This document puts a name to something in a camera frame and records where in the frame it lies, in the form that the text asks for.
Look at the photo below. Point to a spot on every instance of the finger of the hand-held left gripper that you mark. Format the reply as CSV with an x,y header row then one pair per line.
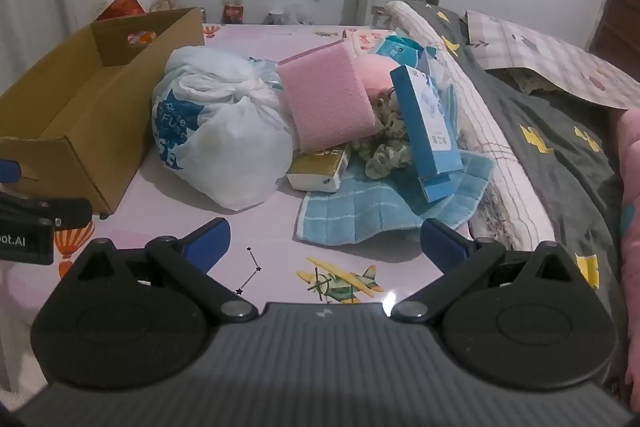
x,y
45,211
9,171

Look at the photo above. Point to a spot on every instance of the gold tissue pack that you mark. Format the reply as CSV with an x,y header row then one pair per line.
x,y
315,164

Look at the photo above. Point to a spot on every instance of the red jar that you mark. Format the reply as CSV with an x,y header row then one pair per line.
x,y
232,12

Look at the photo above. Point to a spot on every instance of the red snack bag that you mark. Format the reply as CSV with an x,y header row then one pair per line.
x,y
122,7

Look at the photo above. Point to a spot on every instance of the blue and white box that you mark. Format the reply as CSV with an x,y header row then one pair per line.
x,y
430,132

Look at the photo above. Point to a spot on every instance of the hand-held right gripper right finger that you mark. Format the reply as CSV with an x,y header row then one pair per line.
x,y
442,241

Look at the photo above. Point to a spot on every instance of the white water dispenser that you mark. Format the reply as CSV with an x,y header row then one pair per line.
x,y
375,7

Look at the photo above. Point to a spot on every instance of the white plastic bag blue print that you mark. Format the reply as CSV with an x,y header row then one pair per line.
x,y
225,142

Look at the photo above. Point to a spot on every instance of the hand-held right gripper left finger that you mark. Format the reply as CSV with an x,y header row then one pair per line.
x,y
207,238

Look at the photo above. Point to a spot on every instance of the brown cardboard box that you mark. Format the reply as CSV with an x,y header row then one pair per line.
x,y
125,167

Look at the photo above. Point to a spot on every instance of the blue and white wipes pack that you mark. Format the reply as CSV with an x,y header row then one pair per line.
x,y
397,49

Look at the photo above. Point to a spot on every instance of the pink cushion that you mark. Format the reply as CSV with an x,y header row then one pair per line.
x,y
631,207

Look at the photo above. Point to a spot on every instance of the plaid cloth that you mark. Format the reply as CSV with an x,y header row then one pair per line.
x,y
550,52

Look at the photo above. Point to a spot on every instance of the light blue towel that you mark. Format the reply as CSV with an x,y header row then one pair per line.
x,y
350,212

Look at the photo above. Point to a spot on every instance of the beige scrunchie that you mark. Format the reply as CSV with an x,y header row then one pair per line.
x,y
385,157

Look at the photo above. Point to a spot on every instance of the grey quilt yellow print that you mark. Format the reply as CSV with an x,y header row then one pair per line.
x,y
550,167

